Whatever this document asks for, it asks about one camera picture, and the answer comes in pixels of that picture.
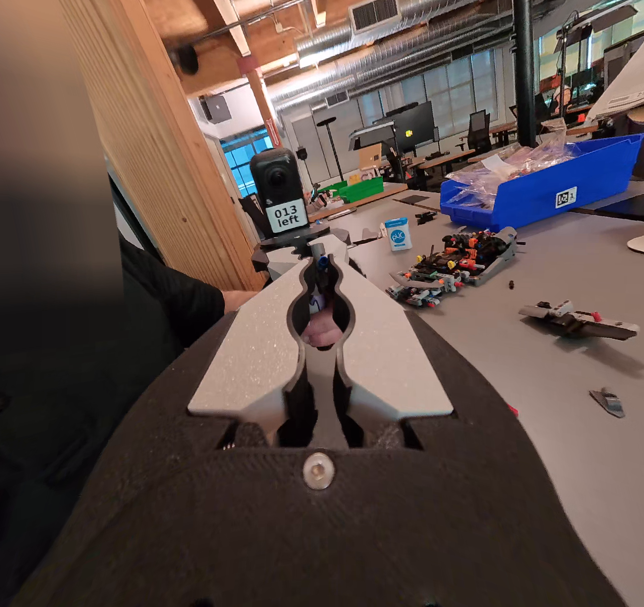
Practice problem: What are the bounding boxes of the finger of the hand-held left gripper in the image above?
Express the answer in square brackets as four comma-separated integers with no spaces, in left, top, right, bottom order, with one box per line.
[308,235,349,268]
[268,250,306,282]

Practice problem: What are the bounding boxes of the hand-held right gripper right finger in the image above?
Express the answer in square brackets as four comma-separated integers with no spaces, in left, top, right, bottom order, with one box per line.
[326,259,455,448]

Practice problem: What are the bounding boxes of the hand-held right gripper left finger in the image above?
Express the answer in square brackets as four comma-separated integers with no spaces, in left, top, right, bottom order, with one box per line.
[187,258,323,448]

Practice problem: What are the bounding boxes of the dark grey lego connector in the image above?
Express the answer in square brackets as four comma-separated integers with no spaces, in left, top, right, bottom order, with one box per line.
[311,244,333,291]

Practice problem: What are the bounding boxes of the person's left forearm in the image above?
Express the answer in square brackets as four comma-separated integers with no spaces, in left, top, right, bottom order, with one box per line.
[121,237,257,361]

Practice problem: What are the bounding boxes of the lego car chassis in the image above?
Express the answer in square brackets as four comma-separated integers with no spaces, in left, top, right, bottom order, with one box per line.
[385,226,520,309]

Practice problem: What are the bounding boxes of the grey black lego subassembly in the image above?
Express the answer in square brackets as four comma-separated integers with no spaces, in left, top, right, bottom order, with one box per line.
[518,299,641,342]

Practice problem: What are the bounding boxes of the grey lego wedge piece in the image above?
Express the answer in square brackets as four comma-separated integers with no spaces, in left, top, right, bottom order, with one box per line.
[590,387,626,418]

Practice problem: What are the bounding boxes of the white blue gum bottle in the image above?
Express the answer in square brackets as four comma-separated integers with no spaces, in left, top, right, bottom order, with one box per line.
[384,217,414,252]

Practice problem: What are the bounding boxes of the green plastic bin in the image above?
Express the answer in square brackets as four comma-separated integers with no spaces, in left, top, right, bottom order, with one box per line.
[322,177,384,204]

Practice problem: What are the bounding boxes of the black floor lamp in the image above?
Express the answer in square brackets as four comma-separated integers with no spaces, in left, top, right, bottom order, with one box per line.
[316,117,347,181]

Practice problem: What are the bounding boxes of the wooden column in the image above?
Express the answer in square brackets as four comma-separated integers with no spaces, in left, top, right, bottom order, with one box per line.
[45,0,262,291]

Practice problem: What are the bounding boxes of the black flat monitor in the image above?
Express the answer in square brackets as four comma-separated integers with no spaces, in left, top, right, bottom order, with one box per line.
[392,102,436,154]

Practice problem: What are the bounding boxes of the person's black clothing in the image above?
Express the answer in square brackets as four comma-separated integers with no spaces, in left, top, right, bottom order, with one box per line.
[0,285,222,583]

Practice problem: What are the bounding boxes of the clear plastic bags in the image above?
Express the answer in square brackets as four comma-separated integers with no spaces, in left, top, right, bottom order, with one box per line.
[445,118,604,211]

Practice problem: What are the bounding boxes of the black office chair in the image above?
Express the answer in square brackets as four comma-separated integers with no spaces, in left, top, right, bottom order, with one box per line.
[465,110,491,154]

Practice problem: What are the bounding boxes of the white vent grille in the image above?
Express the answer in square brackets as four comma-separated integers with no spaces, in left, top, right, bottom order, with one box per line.
[348,0,400,35]

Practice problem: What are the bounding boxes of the blue plastic bin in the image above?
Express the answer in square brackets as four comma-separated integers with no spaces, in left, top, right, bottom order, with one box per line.
[439,133,644,234]

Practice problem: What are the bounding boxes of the black round pillar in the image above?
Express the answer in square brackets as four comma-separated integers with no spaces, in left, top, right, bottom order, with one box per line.
[511,0,538,147]

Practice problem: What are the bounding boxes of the black studio light stand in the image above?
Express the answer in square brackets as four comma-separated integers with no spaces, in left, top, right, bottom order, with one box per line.
[553,6,640,115]

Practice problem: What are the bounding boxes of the grey wall speaker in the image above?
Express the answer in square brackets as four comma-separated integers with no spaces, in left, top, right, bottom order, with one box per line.
[200,94,232,125]

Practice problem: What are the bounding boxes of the silver ventilation duct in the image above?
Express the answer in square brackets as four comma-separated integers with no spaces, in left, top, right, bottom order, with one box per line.
[294,0,514,67]
[269,11,519,112]

